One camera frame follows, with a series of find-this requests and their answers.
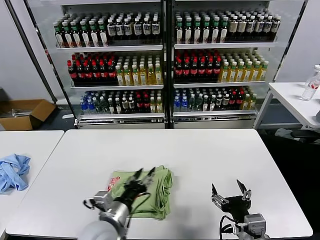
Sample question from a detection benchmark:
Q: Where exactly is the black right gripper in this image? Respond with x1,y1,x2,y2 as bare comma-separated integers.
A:
211,178,252,222

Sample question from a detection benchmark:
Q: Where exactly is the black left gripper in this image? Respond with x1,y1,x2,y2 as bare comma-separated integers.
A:
115,166,156,204

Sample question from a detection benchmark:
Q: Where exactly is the light green polo shirt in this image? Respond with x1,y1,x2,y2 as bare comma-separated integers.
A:
106,164,174,221

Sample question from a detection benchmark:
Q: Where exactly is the grey crumpled cloth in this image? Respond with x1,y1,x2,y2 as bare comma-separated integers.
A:
274,127,295,138

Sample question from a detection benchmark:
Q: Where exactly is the black office chair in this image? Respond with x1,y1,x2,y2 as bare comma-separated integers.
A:
289,129,320,144

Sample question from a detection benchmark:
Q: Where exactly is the white side table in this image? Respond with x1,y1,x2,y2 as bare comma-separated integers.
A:
257,81,320,131

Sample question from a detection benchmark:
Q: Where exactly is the crumpled light blue garment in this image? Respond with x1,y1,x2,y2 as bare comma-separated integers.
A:
0,153,32,195

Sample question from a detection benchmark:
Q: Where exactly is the clear water bottle red label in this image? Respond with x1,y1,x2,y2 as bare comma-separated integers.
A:
301,64,320,101

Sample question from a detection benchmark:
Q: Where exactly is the beverage display fridge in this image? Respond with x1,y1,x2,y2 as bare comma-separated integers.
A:
23,0,168,130

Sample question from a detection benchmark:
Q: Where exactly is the brown cardboard box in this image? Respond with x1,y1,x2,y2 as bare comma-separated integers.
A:
0,98,57,131

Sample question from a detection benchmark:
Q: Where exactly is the metal rods bundle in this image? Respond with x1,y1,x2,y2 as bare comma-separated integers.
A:
9,108,35,118

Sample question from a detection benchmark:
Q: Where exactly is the metal beverage display shelf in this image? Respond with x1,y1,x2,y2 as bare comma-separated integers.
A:
166,0,311,130

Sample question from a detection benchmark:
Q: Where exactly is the white label dark drink bottle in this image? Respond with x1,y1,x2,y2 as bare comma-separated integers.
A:
107,18,116,42
124,18,133,42
271,15,281,41
263,15,273,41
142,17,152,41
116,18,125,42
254,15,264,41
151,16,161,41
246,15,255,41
133,17,143,42

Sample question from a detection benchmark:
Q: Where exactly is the beige label dark drink bottle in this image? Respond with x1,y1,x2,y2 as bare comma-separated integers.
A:
237,15,247,41
228,15,238,41

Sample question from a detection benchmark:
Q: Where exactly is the black slanted metal pole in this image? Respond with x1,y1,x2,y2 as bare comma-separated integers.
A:
4,0,58,105

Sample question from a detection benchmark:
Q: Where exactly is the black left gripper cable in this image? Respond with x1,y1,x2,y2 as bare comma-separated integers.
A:
128,191,152,216

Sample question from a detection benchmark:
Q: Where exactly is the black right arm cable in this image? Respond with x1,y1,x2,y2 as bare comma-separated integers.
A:
219,214,242,236

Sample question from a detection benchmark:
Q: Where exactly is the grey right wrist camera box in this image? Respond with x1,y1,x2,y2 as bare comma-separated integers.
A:
243,213,267,236

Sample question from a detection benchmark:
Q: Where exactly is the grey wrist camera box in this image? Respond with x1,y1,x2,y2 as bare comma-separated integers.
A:
93,190,114,209
243,213,267,236

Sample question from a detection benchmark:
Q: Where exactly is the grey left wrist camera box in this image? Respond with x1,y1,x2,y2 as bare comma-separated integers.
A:
93,190,114,209

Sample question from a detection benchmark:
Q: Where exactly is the black left camera cable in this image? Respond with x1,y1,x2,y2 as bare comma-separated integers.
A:
83,198,101,210

